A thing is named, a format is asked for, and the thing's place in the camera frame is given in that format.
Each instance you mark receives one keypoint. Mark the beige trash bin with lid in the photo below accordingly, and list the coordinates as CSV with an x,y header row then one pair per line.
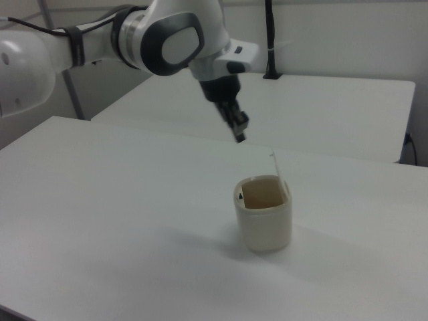
x,y
264,224

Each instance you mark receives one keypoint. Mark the black clamped pole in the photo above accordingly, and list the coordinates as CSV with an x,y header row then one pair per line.
x,y
271,33

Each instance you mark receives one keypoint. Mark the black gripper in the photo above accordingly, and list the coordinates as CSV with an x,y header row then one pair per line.
x,y
220,88

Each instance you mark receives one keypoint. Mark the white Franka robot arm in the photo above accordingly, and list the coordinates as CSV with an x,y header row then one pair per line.
x,y
30,63

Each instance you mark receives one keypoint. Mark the white background table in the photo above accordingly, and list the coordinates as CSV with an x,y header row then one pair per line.
x,y
301,110

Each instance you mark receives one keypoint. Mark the white zip tie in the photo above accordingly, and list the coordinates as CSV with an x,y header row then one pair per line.
x,y
279,46

